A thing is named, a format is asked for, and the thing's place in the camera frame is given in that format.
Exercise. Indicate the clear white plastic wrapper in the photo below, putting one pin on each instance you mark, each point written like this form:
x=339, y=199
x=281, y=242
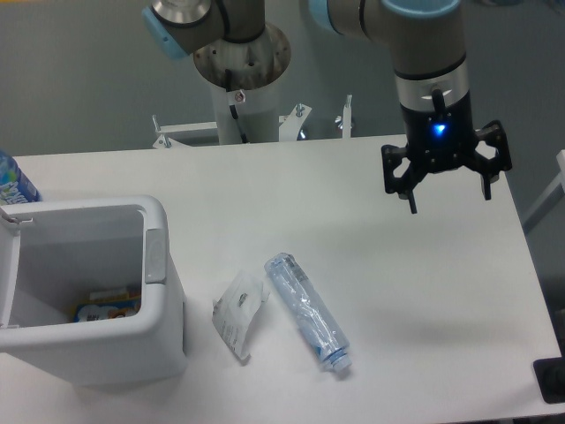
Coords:
x=234, y=311

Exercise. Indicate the black clamp at table edge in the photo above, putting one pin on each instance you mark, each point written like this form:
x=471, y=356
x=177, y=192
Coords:
x=550, y=376

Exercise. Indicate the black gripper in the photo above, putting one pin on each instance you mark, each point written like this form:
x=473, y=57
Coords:
x=437, y=137

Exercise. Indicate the white pedestal foot middle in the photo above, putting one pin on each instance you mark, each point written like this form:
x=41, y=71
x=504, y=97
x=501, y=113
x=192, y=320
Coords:
x=292, y=126

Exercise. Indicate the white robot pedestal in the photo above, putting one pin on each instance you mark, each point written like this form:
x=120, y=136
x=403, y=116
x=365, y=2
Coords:
x=244, y=81

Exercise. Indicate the white frame at right edge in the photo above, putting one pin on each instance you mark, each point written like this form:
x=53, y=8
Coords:
x=547, y=200

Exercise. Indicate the crushed clear plastic bottle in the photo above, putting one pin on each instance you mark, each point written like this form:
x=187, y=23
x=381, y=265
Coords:
x=317, y=325

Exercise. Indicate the colourful package in bin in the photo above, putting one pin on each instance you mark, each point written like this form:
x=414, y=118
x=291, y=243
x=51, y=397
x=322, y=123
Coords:
x=106, y=305

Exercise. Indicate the white pedestal foot left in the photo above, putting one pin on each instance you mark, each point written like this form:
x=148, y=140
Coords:
x=184, y=135

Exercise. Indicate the blue labelled bottle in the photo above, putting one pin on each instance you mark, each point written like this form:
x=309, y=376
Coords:
x=16, y=187

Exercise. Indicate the white pedestal foot right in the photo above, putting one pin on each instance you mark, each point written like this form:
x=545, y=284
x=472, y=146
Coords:
x=344, y=122

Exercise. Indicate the white open trash can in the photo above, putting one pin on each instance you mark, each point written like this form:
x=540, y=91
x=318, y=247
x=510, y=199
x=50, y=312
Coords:
x=55, y=253

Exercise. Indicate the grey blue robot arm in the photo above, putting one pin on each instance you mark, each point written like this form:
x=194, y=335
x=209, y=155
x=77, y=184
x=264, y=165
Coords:
x=425, y=40

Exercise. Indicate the white pedestal foot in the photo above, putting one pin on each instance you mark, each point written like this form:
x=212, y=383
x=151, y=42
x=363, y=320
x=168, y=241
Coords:
x=344, y=122
x=184, y=135
x=292, y=126

